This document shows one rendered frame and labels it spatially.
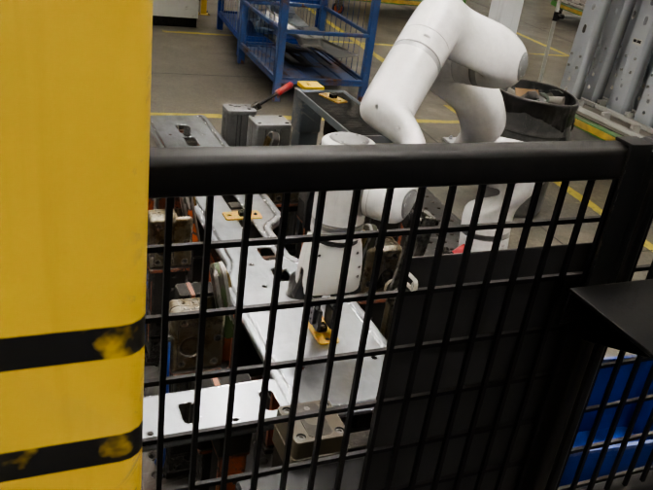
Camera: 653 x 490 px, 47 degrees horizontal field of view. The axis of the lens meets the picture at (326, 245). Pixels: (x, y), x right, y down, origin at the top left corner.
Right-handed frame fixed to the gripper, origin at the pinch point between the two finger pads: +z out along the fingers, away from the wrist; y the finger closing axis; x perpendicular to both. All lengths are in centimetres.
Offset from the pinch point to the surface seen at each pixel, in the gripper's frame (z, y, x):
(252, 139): -3, -12, -78
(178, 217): -1.1, 16.2, -38.6
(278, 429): 0.1, 16.8, 25.2
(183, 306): -1.0, 22.8, -5.5
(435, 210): 33, -89, -104
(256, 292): 3.3, 7.0, -14.8
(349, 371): 3.3, -0.3, 11.5
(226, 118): 0, -12, -103
